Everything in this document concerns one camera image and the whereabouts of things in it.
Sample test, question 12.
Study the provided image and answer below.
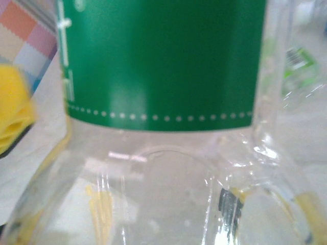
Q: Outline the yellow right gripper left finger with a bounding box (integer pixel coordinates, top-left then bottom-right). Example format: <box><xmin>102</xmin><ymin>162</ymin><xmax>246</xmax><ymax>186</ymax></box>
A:
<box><xmin>85</xmin><ymin>185</ymin><xmax>114</xmax><ymax>245</ymax></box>

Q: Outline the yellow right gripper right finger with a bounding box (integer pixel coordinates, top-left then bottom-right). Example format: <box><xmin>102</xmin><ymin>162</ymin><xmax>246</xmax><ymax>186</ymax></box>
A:
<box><xmin>218</xmin><ymin>187</ymin><xmax>247</xmax><ymax>245</ymax></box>

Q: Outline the green cap clear plastic bottle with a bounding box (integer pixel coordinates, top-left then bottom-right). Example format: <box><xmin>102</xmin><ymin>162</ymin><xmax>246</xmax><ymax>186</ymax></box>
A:
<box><xmin>0</xmin><ymin>0</ymin><xmax>327</xmax><ymax>245</ymax></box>

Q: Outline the lime green label bottle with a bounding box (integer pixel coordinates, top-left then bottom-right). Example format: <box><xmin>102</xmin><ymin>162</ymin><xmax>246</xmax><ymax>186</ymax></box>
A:
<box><xmin>281</xmin><ymin>47</ymin><xmax>321</xmax><ymax>97</ymax></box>

